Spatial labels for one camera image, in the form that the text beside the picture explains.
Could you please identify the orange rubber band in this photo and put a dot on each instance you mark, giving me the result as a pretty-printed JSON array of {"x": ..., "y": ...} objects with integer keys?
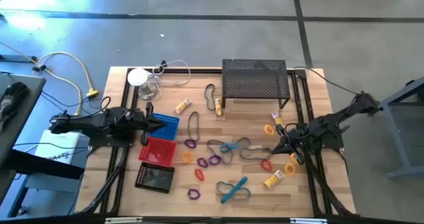
[{"x": 286, "y": 169}]

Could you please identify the black support beam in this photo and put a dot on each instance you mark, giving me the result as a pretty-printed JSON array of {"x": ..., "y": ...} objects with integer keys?
[{"x": 49, "y": 166}]

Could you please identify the black aluminium table frame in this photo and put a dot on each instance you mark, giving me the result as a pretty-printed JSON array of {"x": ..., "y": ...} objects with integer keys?
[{"x": 205, "y": 71}]

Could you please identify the black plastic basket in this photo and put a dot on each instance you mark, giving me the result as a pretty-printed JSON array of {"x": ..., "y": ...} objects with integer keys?
[{"x": 155, "y": 178}]

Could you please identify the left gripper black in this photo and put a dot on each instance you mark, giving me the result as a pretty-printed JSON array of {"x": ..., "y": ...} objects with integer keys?
[{"x": 139, "y": 123}]

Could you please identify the red plastic basket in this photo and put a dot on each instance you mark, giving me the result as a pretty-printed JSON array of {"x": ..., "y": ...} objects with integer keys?
[{"x": 158, "y": 152}]

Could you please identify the white desk lamp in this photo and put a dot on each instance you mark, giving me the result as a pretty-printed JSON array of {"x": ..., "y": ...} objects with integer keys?
[{"x": 138, "y": 77}]

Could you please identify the grey-blue side table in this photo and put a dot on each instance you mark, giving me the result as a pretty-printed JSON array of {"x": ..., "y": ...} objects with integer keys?
[{"x": 401, "y": 141}]

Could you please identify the white cardboard box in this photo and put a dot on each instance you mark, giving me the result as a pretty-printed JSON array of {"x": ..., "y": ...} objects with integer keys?
[{"x": 56, "y": 144}]

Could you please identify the blue plastic basket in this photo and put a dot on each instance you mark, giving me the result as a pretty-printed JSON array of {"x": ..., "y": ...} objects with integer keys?
[{"x": 170, "y": 128}]

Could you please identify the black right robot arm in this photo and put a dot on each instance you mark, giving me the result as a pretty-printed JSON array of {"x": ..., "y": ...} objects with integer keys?
[{"x": 331, "y": 121}]

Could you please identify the wide blue rubber band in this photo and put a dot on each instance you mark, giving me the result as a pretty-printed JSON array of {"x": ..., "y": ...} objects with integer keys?
[
  {"x": 228, "y": 147},
  {"x": 234, "y": 190}
]

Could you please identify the silver metal bracket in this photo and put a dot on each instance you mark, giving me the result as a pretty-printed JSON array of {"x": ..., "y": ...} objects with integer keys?
[
  {"x": 308, "y": 221},
  {"x": 122, "y": 220}
]

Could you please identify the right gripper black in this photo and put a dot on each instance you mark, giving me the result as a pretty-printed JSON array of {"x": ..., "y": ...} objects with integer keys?
[{"x": 298, "y": 136}]

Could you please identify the grey desk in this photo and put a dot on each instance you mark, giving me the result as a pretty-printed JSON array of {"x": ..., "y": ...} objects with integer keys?
[{"x": 20, "y": 118}]

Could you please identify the black mesh metal shelf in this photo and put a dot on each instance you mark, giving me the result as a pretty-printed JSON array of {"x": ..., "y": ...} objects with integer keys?
[{"x": 255, "y": 78}]

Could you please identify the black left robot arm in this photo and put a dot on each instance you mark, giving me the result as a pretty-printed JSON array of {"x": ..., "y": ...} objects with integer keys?
[{"x": 83, "y": 124}]

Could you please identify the black glove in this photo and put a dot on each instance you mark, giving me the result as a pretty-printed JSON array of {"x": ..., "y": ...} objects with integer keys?
[{"x": 13, "y": 94}]

